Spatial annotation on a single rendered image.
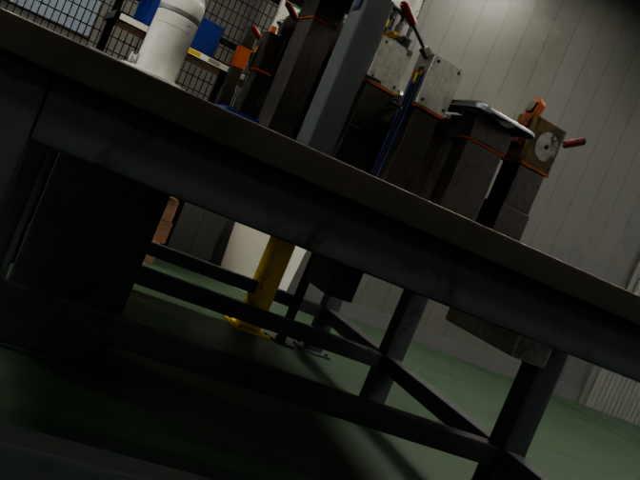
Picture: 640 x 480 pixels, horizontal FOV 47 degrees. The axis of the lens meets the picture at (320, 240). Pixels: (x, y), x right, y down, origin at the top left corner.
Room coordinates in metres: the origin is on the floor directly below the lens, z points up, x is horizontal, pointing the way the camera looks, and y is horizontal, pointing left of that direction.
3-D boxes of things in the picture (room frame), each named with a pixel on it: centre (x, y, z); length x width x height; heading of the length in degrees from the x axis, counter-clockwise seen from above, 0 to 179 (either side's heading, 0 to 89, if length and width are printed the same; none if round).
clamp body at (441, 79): (1.71, -0.09, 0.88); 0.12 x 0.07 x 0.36; 119
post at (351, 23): (1.72, 0.10, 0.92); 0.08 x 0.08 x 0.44; 29
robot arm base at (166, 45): (2.07, 0.60, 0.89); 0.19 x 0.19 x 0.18
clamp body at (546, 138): (1.90, -0.42, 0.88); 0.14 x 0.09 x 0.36; 119
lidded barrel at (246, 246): (4.89, 0.31, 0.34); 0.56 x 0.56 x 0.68
